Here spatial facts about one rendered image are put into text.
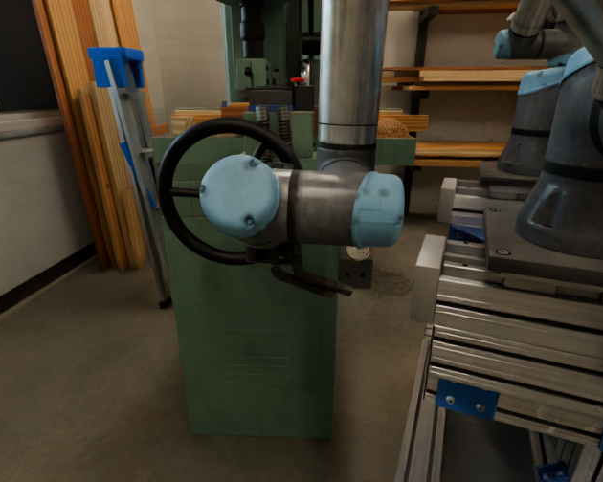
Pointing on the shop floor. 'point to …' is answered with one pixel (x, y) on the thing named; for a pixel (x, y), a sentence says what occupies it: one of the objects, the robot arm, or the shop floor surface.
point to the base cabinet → (253, 340)
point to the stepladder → (124, 76)
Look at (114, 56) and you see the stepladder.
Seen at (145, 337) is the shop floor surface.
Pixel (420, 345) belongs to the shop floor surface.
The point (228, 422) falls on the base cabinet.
